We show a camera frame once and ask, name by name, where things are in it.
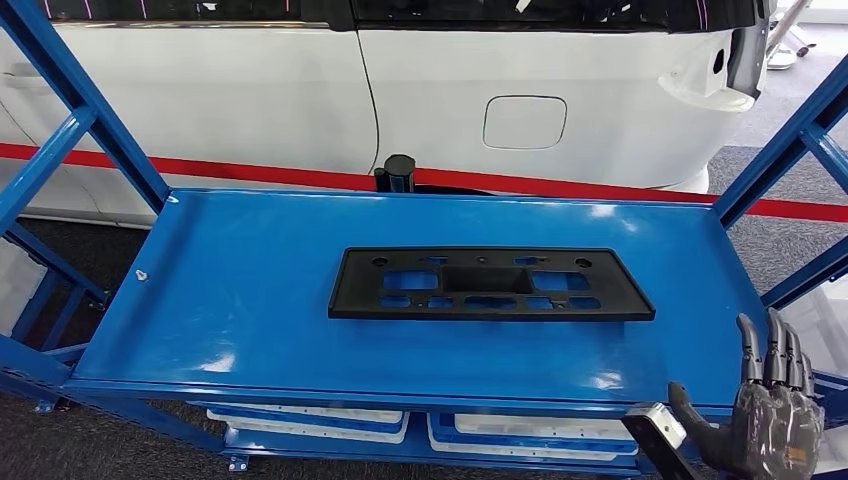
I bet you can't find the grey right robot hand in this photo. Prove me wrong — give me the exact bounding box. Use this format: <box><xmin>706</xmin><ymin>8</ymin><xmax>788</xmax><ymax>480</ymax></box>
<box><xmin>667</xmin><ymin>309</ymin><xmax>826</xmax><ymax>480</ymax></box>

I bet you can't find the white stand base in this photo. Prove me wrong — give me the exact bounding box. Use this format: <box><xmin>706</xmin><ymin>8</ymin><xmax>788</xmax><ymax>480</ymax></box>
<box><xmin>767</xmin><ymin>0</ymin><xmax>817</xmax><ymax>71</ymax></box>

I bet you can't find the white car body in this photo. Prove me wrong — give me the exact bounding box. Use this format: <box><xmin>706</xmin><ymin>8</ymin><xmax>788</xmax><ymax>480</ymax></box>
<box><xmin>0</xmin><ymin>0</ymin><xmax>773</xmax><ymax>230</ymax></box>

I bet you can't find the black plastic plate bracket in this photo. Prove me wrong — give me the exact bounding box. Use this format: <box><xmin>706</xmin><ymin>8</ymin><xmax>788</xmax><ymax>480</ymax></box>
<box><xmin>327</xmin><ymin>246</ymin><xmax>657</xmax><ymax>324</ymax></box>

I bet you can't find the white ribbed plastic bin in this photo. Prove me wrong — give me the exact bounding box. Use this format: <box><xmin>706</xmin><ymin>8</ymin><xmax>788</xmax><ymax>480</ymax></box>
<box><xmin>771</xmin><ymin>274</ymin><xmax>848</xmax><ymax>379</ymax></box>
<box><xmin>0</xmin><ymin>238</ymin><xmax>48</xmax><ymax>338</ymax></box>

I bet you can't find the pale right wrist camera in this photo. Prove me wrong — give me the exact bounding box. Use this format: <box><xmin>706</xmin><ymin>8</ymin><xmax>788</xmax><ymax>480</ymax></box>
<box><xmin>621</xmin><ymin>402</ymin><xmax>705</xmax><ymax>480</ymax></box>

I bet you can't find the blue metal shelf rack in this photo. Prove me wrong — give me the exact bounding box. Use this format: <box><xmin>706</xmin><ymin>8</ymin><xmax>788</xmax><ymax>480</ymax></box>
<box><xmin>0</xmin><ymin>0</ymin><xmax>848</xmax><ymax>480</ymax></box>

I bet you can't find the black barrier post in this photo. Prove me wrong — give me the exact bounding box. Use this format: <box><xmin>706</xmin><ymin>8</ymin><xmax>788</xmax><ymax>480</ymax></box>
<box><xmin>374</xmin><ymin>154</ymin><xmax>417</xmax><ymax>194</ymax></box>

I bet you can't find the red barrier belt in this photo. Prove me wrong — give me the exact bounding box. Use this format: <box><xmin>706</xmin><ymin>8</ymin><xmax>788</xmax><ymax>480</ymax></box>
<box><xmin>0</xmin><ymin>142</ymin><xmax>848</xmax><ymax>225</ymax></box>

